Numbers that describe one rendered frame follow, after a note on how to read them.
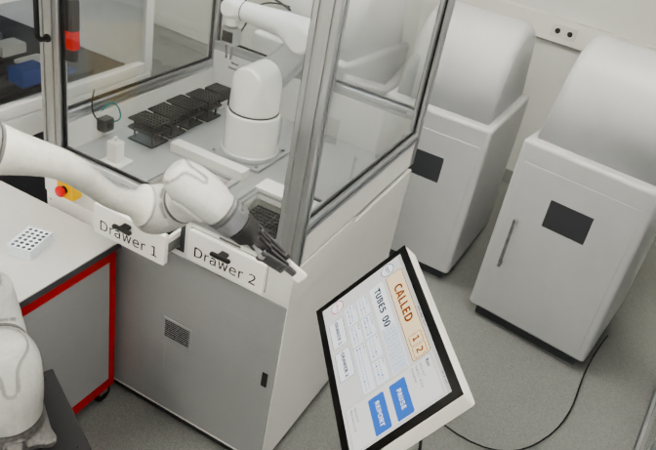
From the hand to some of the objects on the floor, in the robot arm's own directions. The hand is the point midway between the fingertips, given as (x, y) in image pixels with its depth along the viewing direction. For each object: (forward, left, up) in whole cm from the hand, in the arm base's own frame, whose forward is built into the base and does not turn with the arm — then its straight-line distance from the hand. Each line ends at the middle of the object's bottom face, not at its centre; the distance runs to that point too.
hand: (294, 271), depth 178 cm
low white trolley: (-64, +81, -116) cm, 155 cm away
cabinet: (+27, +83, -116) cm, 146 cm away
